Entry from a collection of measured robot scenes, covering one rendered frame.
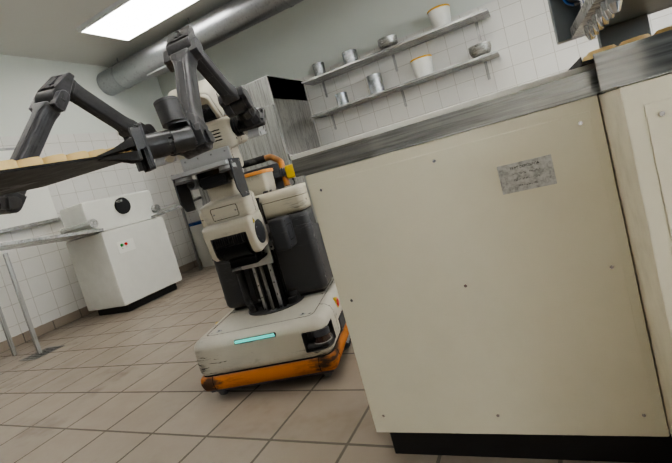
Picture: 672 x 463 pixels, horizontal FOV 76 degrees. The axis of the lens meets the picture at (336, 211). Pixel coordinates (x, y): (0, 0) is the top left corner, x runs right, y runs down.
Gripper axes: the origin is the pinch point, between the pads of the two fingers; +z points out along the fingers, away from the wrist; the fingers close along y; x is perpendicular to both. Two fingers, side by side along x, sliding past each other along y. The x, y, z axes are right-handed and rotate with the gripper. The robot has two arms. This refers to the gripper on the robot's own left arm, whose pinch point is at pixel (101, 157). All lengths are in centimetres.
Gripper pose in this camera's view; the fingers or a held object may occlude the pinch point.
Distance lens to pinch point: 103.7
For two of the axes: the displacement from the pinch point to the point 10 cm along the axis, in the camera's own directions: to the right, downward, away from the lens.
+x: -5.6, 0.3, 8.3
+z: -7.8, 3.1, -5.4
